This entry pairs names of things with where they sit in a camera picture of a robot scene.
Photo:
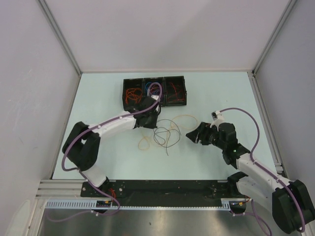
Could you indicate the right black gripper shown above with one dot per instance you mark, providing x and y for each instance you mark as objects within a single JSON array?
[{"x": 201, "y": 133}]

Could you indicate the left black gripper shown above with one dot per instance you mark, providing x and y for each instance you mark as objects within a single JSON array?
[{"x": 153, "y": 125}]

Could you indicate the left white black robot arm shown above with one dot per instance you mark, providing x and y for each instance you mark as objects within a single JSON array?
[{"x": 80, "y": 150}]

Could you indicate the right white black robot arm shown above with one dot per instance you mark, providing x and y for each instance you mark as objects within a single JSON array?
[{"x": 288, "y": 200}]

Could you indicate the black left storage bin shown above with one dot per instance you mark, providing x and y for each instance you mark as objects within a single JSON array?
[{"x": 132, "y": 92}]

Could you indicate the black storage bin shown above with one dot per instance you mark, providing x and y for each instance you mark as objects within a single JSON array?
[
  {"x": 155, "y": 89},
  {"x": 175, "y": 91},
  {"x": 132, "y": 92}
]

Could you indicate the black middle storage bin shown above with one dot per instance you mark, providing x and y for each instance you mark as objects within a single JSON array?
[{"x": 155, "y": 89}]

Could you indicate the black right storage bin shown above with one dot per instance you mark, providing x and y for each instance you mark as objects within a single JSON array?
[{"x": 175, "y": 91}]

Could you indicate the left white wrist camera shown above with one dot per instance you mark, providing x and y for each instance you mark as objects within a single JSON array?
[{"x": 155, "y": 97}]

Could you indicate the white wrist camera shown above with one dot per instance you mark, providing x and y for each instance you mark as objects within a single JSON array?
[
  {"x": 217, "y": 119},
  {"x": 155, "y": 97}
]

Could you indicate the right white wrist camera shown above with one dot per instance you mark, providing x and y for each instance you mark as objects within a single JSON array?
[{"x": 217, "y": 119}]

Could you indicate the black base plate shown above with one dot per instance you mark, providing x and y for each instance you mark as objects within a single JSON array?
[{"x": 187, "y": 192}]

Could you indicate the grey slotted cable duct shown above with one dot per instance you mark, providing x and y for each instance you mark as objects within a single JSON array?
[{"x": 217, "y": 204}]

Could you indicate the aluminium frame rail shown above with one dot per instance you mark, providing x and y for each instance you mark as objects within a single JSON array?
[{"x": 59, "y": 189}]

